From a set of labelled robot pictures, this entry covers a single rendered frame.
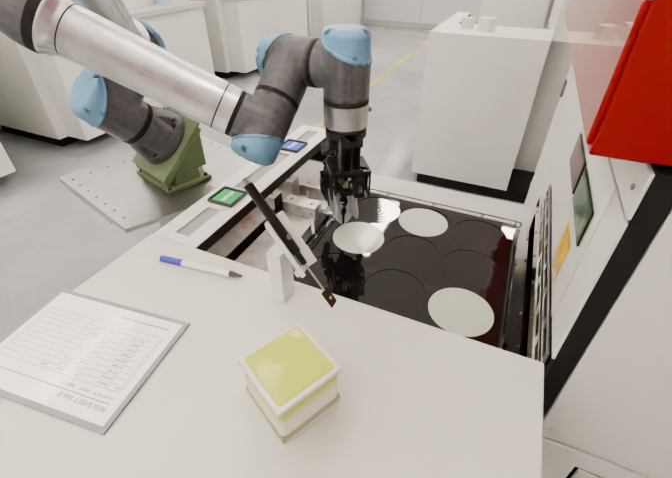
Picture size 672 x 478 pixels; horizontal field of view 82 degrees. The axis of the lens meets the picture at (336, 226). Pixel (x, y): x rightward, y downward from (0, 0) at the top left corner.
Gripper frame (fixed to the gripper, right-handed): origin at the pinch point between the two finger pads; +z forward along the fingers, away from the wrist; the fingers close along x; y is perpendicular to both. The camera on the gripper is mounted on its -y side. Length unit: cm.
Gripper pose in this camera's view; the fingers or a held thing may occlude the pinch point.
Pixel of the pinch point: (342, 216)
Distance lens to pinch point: 79.8
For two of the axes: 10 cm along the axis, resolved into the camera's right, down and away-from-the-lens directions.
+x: 9.8, -1.1, 1.5
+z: 0.0, 8.1, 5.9
